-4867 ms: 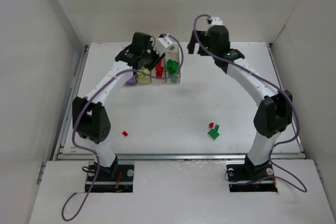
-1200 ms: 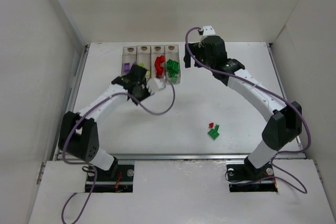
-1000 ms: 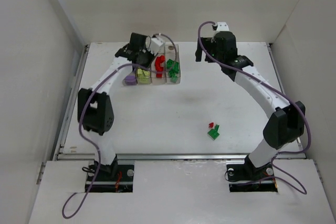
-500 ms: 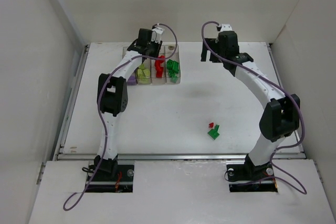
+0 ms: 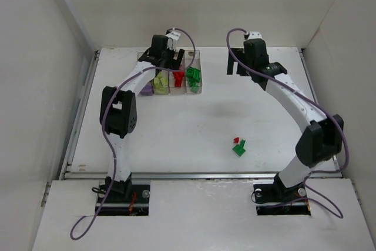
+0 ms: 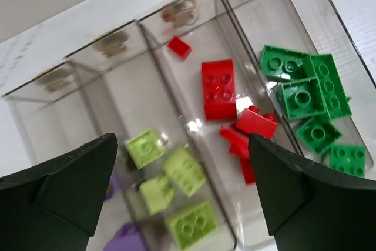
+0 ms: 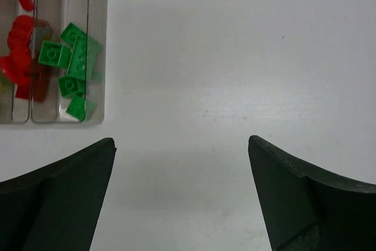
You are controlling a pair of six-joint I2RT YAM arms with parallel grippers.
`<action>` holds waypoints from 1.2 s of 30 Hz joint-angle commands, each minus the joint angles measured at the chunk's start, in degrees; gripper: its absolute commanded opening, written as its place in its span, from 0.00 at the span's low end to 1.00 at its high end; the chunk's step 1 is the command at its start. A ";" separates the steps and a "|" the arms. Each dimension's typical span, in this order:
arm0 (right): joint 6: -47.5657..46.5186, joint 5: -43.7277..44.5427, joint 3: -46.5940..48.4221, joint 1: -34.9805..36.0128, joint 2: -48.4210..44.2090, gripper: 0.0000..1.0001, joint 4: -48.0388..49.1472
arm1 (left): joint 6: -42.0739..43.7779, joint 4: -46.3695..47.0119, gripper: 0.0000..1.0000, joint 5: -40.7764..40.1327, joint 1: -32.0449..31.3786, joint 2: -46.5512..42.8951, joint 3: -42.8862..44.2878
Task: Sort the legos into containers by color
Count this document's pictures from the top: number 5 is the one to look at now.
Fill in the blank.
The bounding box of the red round lego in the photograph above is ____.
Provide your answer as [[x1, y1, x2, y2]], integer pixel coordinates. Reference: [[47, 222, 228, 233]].
[[174, 78, 183, 88]]

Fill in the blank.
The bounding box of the green lego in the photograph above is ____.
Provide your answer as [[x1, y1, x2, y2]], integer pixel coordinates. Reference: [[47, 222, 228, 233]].
[[186, 67, 196, 78], [188, 79, 196, 87], [192, 70, 201, 83], [191, 85, 199, 93]]

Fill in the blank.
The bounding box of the purple curved lego block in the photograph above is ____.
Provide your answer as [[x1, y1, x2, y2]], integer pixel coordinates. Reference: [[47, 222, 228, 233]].
[[139, 85, 153, 96]]

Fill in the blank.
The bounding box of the green lego top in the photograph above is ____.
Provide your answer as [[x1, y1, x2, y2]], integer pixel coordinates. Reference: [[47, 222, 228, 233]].
[[192, 70, 201, 83]]

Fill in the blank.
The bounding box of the small green lego slope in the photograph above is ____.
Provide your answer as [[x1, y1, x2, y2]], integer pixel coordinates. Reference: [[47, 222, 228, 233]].
[[239, 139, 246, 148]]

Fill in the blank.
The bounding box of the red tall lego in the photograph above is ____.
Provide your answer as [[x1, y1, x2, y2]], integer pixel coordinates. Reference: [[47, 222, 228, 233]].
[[173, 72, 184, 79]]

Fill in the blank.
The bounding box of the yellow sloped lego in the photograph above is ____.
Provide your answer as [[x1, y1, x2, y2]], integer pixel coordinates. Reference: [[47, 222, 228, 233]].
[[153, 78, 162, 88]]

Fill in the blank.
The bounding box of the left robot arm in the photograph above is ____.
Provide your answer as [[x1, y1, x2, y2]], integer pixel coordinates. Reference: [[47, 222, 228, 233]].
[[99, 30, 184, 197]]

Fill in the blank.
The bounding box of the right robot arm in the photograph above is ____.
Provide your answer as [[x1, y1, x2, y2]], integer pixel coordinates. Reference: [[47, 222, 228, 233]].
[[227, 34, 347, 193]]

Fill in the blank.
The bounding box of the green lego plate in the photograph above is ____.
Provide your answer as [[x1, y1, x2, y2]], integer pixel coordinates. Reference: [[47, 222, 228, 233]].
[[232, 144, 246, 157]]

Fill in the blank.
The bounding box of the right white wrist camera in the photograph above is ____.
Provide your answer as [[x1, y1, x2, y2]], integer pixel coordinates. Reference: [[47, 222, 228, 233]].
[[244, 31, 263, 40]]

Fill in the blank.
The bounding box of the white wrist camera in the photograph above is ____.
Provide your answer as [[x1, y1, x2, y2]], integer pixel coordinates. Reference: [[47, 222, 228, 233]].
[[166, 29, 181, 51], [244, 31, 263, 40]]

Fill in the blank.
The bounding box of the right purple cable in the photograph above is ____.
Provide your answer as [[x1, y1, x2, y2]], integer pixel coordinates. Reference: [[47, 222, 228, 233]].
[[225, 28, 350, 219]]

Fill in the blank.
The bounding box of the purple cable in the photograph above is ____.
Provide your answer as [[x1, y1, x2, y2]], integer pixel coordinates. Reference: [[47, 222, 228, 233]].
[[69, 28, 196, 240], [225, 28, 350, 219]]

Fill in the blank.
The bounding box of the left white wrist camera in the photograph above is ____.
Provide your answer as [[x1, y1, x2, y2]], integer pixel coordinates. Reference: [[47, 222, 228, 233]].
[[166, 29, 181, 51]]

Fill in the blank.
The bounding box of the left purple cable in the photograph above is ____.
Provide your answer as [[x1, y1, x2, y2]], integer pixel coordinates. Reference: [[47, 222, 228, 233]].
[[69, 28, 196, 240]]

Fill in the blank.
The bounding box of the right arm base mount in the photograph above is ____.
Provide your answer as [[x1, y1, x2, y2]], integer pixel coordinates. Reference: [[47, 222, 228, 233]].
[[251, 182, 311, 216]]

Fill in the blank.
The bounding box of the aluminium rail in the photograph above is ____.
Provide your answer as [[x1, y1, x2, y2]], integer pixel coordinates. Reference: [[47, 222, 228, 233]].
[[61, 172, 343, 182]]

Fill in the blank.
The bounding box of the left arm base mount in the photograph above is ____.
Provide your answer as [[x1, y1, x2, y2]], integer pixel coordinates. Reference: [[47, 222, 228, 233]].
[[98, 183, 151, 216]]

